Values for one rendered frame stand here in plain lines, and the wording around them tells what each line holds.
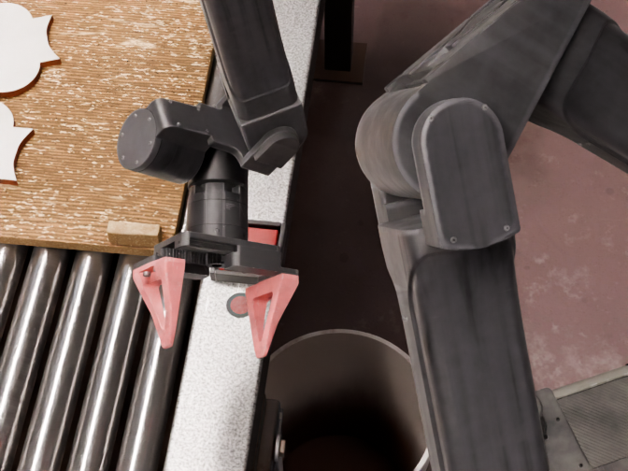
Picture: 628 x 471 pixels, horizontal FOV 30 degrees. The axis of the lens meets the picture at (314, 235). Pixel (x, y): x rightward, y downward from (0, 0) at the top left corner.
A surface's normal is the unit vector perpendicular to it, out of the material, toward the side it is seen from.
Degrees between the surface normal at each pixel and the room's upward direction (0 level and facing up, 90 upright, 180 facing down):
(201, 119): 39
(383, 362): 87
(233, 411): 0
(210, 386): 0
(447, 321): 44
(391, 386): 87
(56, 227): 0
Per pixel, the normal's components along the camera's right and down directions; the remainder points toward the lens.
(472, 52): 0.20, 0.07
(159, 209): 0.00, -0.55
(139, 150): -0.69, -0.19
